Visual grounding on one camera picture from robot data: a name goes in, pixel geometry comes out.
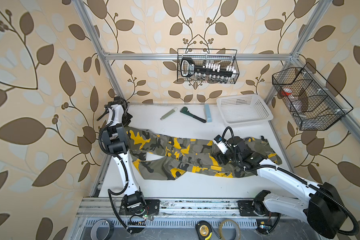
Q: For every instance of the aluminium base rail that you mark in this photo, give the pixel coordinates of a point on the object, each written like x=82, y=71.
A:
x=177, y=208

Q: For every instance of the white plastic basket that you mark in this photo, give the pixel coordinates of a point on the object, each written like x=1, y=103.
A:
x=241, y=110

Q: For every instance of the black wire basket right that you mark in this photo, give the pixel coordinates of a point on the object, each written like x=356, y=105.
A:
x=316, y=104

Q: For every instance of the light blue sanding block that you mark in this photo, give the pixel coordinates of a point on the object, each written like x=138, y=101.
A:
x=207, y=113

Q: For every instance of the camouflage trousers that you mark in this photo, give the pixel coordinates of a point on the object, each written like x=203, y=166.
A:
x=166, y=158

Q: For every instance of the black wire basket centre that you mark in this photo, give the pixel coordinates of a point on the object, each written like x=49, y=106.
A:
x=224, y=58

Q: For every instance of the yellow tape measure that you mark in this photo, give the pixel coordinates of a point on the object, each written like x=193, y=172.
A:
x=204, y=230

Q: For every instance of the pale green utility knife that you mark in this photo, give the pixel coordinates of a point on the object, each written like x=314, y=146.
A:
x=172, y=111

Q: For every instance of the black socket set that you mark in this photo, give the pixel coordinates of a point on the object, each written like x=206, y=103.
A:
x=188, y=68

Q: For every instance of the aluminium frame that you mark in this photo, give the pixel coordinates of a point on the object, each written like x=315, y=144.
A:
x=174, y=59

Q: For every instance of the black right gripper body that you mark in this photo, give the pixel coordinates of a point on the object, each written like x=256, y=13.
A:
x=227, y=156

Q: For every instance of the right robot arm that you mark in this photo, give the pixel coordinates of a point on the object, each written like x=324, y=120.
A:
x=318, y=205

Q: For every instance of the grey tape roll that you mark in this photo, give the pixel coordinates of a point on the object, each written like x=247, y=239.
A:
x=102, y=230

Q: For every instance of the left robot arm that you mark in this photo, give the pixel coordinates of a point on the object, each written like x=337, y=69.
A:
x=113, y=141

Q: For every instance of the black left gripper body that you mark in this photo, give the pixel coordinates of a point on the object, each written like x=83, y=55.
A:
x=125, y=118

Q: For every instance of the black wire basket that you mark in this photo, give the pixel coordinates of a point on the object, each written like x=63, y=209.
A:
x=316, y=104
x=224, y=58

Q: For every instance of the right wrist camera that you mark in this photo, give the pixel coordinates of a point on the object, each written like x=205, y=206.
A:
x=221, y=143

